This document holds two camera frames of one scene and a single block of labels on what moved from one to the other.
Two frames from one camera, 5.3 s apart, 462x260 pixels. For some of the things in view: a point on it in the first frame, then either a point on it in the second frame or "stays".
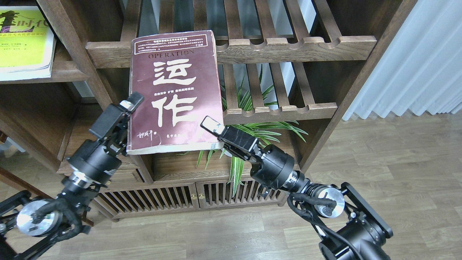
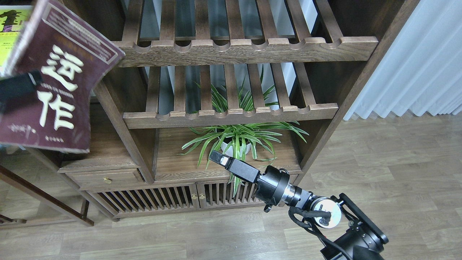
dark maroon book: x=178 y=76 to x=70 y=57
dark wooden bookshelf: x=291 y=69 stays
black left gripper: x=92 y=161 to x=19 y=94
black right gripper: x=275 y=164 to x=271 y=186
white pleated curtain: x=421 y=66 stays
